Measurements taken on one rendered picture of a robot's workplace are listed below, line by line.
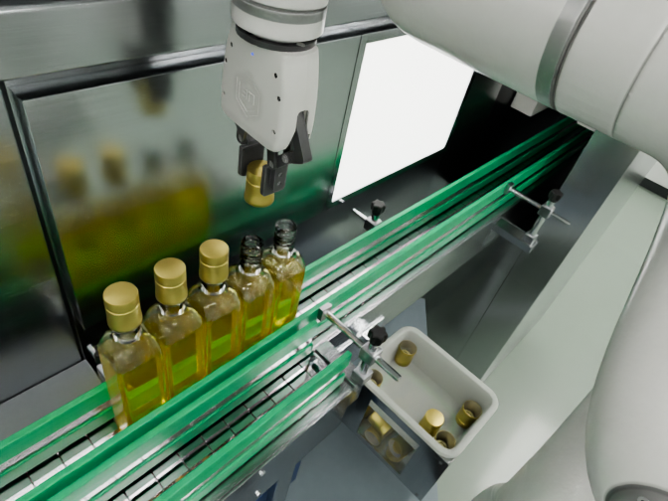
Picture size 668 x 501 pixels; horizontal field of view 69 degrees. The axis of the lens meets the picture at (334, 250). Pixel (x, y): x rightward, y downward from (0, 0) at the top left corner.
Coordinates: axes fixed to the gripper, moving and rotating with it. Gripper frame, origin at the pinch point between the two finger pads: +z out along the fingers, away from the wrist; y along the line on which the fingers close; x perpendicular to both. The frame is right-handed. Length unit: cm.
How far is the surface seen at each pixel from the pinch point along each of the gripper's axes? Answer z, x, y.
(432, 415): 43, 22, 27
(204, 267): 10.9, -8.2, 1.1
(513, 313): 79, 96, 18
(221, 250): 8.9, -6.1, 1.3
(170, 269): 8.9, -12.4, 0.9
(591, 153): 21, 96, 11
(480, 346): 100, 96, 15
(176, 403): 28.6, -15.1, 5.5
